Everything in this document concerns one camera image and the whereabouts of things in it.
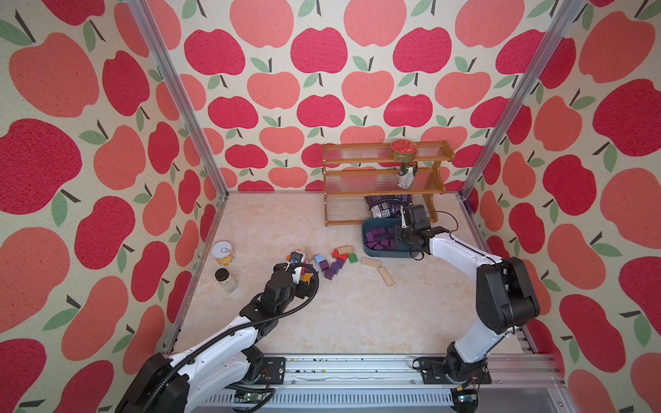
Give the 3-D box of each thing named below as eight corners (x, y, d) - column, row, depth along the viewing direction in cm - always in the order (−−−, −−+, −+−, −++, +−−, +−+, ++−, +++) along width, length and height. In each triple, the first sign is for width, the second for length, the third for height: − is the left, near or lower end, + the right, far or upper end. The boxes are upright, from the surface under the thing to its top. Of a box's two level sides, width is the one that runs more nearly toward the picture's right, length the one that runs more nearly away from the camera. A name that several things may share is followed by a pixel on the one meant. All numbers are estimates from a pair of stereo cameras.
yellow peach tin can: (213, 265, 99) (208, 258, 95) (218, 248, 104) (214, 241, 99) (232, 265, 99) (228, 258, 95) (237, 248, 104) (233, 241, 99)
